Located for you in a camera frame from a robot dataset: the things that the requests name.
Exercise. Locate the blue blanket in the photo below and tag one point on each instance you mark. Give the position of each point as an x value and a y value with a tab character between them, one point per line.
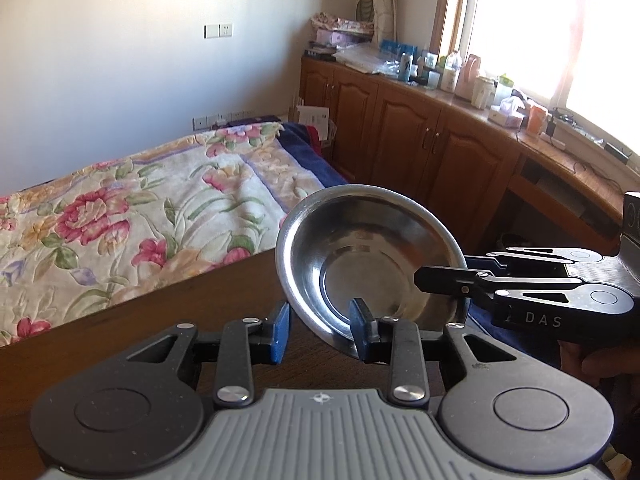
320	165

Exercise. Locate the green patterned object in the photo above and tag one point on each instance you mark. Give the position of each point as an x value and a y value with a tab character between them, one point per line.
365	9

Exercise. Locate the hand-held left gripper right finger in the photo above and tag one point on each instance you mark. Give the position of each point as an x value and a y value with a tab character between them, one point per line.
360	332

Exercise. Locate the white curtain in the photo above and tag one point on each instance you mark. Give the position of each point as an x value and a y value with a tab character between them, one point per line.
386	0

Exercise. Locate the black book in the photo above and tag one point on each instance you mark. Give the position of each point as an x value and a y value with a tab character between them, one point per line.
319	53

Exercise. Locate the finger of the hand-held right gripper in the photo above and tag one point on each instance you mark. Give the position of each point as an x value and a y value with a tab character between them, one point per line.
540	256
450	282

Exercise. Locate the floral bedspread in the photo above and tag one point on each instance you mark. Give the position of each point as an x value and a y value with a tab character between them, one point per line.
125	210

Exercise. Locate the white paper bag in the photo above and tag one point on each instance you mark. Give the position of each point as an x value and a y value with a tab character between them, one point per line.
312	120

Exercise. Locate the white plastic bottle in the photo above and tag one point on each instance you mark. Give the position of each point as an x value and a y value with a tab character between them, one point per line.
450	75

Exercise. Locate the black charger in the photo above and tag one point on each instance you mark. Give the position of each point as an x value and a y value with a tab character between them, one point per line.
551	127

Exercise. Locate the person's right hand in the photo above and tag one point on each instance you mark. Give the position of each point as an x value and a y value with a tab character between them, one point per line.
610	362

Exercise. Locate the clear plastic bags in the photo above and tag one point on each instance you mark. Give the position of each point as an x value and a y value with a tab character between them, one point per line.
365	57

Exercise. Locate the white wall switch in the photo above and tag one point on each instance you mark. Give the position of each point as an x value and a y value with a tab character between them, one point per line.
218	30

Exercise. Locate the floral cloth bundle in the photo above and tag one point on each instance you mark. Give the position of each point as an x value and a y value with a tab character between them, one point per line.
340	21

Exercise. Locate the wooden cabinet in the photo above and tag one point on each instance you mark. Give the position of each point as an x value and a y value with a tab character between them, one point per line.
400	125

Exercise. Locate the window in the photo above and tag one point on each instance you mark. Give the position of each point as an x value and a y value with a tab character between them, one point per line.
550	35

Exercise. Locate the green lidded bottle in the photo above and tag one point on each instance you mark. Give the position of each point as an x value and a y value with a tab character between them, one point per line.
504	90

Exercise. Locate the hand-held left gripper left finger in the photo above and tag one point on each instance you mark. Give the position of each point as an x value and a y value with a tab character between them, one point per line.
280	332

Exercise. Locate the pink container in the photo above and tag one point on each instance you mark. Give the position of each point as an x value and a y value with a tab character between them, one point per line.
471	77

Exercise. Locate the small steel bowl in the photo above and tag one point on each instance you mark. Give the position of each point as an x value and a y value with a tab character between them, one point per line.
360	240

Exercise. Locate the white wall socket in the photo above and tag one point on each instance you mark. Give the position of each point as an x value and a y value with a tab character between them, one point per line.
213	121
249	114
224	119
237	116
200	123

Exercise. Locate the tissue box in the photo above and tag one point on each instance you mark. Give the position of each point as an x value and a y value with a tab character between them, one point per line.
506	114

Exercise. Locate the purple box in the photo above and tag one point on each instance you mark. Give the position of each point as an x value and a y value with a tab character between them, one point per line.
342	37

